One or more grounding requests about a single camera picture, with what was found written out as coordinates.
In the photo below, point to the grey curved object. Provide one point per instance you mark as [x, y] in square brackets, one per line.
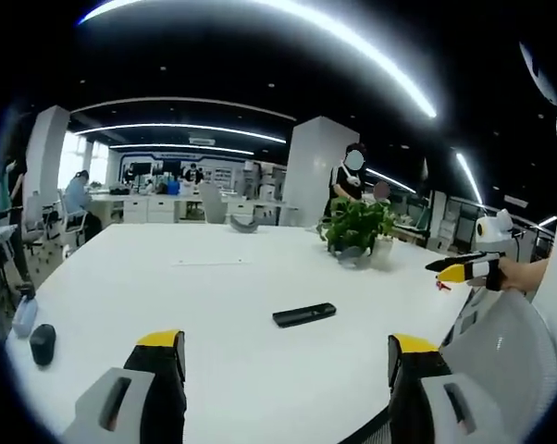
[243, 225]
[353, 259]

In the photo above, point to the translucent water bottle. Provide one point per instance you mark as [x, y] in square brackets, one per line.
[25, 314]

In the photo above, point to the person's right hand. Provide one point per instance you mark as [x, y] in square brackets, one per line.
[523, 276]

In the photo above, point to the white mesh office chair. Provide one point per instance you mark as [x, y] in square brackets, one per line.
[70, 222]

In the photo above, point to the black remote control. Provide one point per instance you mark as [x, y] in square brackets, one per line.
[304, 315]

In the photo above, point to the white desk with drawers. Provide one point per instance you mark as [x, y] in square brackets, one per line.
[149, 208]

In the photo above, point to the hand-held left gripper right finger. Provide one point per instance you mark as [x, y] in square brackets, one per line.
[422, 398]

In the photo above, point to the green potted plant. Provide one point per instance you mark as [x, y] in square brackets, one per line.
[357, 222]

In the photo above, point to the black cylindrical speaker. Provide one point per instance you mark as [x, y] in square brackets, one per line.
[43, 344]

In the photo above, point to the white plant pot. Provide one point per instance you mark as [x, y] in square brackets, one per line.
[384, 253]

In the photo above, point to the small red object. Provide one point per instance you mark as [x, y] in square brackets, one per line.
[443, 287]

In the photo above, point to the long ceiling light strip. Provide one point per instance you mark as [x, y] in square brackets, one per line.
[352, 41]

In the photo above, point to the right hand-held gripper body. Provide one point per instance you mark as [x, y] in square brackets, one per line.
[493, 233]

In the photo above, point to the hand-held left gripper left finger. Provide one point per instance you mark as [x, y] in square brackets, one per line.
[135, 398]

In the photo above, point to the grey mesh office chair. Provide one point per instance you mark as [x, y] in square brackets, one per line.
[500, 361]

